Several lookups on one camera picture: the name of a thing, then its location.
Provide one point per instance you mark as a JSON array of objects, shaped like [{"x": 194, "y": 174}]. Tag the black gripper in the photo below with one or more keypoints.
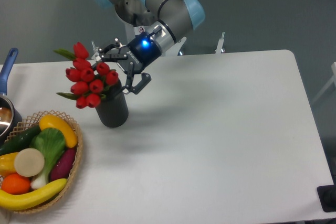
[{"x": 141, "y": 51}]

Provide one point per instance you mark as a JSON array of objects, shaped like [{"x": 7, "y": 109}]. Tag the red tulip bouquet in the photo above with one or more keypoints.
[{"x": 90, "y": 83}]

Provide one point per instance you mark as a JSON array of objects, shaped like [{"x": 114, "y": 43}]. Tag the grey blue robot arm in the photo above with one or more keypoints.
[{"x": 173, "y": 19}]

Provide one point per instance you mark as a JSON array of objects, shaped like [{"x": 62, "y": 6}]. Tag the dark grey ribbed vase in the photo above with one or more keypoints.
[{"x": 113, "y": 110}]

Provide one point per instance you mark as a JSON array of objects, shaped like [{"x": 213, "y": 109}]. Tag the yellow squash upper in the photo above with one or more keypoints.
[{"x": 52, "y": 121}]

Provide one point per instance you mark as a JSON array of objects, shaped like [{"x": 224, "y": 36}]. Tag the green bok choy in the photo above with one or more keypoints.
[{"x": 51, "y": 143}]

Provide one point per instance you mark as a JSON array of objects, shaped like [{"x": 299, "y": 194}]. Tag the woven wicker basket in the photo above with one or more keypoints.
[{"x": 33, "y": 120}]

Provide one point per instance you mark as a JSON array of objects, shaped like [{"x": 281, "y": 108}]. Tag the purple sweet potato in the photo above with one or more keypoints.
[{"x": 64, "y": 165}]

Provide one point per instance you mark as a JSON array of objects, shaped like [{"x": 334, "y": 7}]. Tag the green cucumber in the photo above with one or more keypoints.
[{"x": 20, "y": 141}]

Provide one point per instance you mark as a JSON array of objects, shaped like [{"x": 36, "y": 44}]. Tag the beige round disc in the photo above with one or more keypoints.
[{"x": 29, "y": 162}]

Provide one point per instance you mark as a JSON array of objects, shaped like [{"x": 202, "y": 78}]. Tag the yellow bell pepper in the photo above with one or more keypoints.
[{"x": 7, "y": 164}]

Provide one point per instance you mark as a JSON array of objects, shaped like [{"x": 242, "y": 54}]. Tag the orange fruit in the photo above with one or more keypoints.
[{"x": 16, "y": 184}]

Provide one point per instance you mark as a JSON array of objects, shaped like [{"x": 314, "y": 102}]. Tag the yellow banana squash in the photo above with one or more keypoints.
[{"x": 33, "y": 198}]

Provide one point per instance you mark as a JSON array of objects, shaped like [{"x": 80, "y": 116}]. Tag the white furniture piece right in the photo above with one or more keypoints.
[{"x": 328, "y": 87}]

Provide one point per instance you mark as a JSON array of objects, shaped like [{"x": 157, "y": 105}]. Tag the black box at edge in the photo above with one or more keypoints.
[{"x": 327, "y": 197}]

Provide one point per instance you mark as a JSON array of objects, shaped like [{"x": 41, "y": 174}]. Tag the white clamp post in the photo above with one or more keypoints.
[{"x": 220, "y": 45}]

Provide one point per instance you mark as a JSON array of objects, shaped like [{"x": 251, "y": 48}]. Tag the blue handled saucepan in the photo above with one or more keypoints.
[{"x": 9, "y": 115}]

